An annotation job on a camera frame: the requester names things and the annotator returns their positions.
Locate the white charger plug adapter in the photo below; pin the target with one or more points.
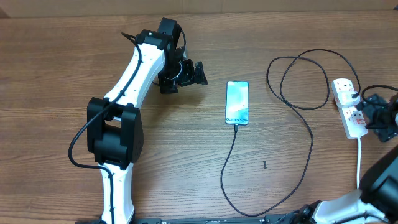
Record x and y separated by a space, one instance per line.
346 98

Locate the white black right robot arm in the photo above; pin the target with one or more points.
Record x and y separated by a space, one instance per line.
376 198

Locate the Samsung Galaxy smartphone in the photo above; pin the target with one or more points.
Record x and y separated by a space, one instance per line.
237 94

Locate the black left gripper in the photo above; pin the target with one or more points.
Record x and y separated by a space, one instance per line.
188 77

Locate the white power strip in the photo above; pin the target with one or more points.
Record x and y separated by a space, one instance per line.
352 119

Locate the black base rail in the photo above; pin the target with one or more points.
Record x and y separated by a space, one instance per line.
268 219

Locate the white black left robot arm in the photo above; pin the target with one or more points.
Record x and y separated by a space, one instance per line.
112 139

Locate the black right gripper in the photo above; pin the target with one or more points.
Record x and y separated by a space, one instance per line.
384 134

